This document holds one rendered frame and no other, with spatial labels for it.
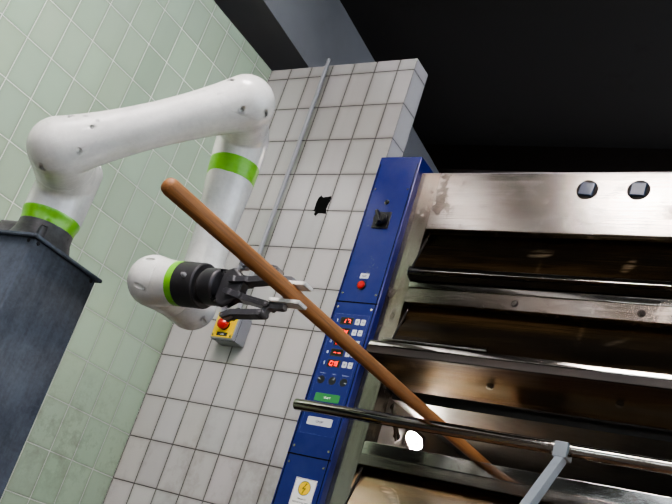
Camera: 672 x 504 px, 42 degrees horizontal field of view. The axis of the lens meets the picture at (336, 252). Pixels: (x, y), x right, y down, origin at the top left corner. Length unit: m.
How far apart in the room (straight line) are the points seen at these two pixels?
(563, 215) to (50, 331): 1.53
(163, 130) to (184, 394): 1.38
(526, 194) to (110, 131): 1.40
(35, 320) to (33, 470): 1.09
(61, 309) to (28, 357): 0.12
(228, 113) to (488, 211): 1.15
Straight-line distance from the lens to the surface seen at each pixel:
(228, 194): 2.00
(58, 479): 3.00
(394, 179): 2.99
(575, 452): 2.02
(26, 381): 1.92
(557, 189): 2.78
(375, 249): 2.88
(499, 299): 2.65
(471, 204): 2.85
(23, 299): 1.88
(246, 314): 1.67
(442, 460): 2.53
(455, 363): 2.45
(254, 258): 1.52
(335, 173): 3.18
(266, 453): 2.81
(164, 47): 3.23
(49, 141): 1.87
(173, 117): 1.90
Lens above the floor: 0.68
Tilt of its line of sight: 22 degrees up
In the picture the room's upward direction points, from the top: 18 degrees clockwise
